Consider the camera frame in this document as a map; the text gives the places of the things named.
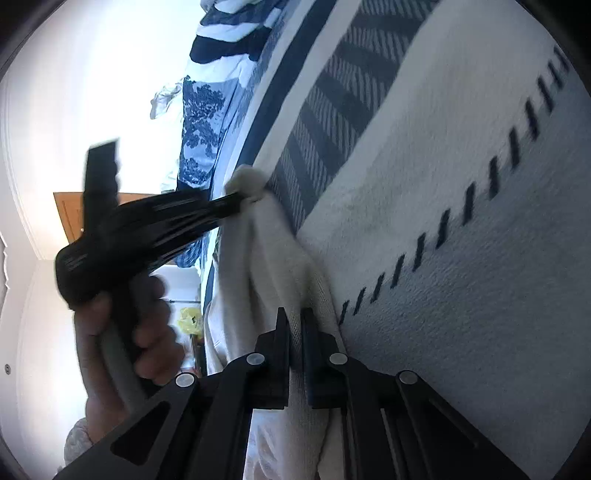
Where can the yellow plastic bag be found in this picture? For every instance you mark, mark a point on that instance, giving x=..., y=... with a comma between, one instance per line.
x=190, y=321

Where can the striped fleece blanket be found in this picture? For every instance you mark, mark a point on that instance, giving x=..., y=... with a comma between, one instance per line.
x=438, y=184

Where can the cream knit sweater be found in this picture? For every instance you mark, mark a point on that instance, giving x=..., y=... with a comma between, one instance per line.
x=272, y=258

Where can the white crumpled cloth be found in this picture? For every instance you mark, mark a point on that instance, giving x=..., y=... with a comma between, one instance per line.
x=164, y=97

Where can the wooden door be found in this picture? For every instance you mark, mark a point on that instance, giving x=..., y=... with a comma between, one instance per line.
x=69, y=217

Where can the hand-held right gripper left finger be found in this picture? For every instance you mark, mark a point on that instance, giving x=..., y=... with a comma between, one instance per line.
x=280, y=332

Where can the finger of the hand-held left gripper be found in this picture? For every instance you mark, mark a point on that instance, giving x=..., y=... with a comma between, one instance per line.
x=217, y=207

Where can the person's left hand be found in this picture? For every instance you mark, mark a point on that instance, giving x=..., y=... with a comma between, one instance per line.
x=154, y=332

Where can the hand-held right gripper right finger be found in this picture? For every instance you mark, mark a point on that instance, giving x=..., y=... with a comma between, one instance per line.
x=310, y=332

